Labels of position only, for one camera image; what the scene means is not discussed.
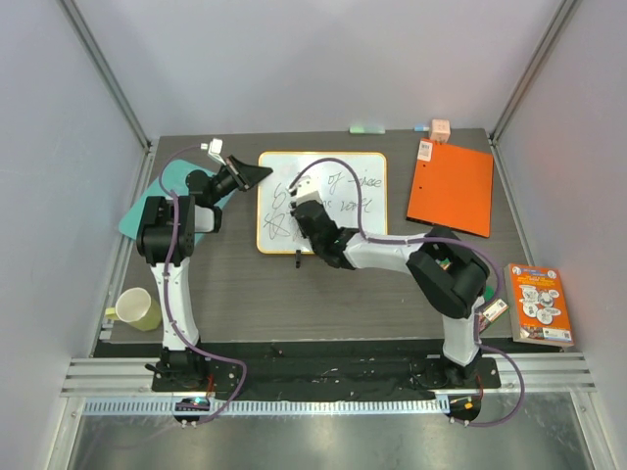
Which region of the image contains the green book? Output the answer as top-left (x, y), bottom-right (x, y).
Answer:
top-left (479, 287), bottom-right (508, 333)

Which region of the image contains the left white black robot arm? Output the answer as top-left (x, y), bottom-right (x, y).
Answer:
top-left (135, 156), bottom-right (272, 392)

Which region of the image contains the slotted grey cable duct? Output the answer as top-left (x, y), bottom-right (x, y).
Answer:
top-left (82, 397), bottom-right (450, 418)

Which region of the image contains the yellow framed whiteboard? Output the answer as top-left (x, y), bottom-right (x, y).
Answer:
top-left (257, 151), bottom-right (388, 255)

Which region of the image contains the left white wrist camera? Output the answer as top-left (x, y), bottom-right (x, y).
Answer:
top-left (200, 138), bottom-right (226, 165)

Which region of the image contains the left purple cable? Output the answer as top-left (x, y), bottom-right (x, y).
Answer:
top-left (159, 144), bottom-right (249, 426)

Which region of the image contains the teal cutting board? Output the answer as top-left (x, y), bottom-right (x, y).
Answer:
top-left (119, 159), bottom-right (231, 240)

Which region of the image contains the pale yellow mug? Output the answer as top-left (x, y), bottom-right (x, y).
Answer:
top-left (104, 287), bottom-right (162, 332)

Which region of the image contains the orange book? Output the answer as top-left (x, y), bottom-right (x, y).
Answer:
top-left (504, 263), bottom-right (574, 348)

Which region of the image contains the green white eraser block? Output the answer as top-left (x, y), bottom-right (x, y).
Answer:
top-left (349, 125), bottom-right (386, 135)

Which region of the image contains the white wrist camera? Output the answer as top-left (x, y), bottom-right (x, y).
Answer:
top-left (200, 138), bottom-right (226, 165)
top-left (288, 177), bottom-right (321, 206)

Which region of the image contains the pink cube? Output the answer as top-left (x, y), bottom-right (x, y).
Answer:
top-left (429, 118), bottom-right (451, 143)

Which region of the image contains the orange folder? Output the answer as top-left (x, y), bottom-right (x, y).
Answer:
top-left (406, 139), bottom-right (494, 238)

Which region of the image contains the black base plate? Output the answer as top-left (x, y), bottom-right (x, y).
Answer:
top-left (145, 340), bottom-right (502, 402)

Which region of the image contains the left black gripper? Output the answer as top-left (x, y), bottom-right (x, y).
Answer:
top-left (210, 157), bottom-right (273, 206)

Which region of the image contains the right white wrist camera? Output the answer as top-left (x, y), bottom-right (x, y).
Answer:
top-left (288, 177), bottom-right (321, 206)

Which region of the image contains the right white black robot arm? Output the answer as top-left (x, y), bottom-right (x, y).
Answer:
top-left (291, 200), bottom-right (490, 387)

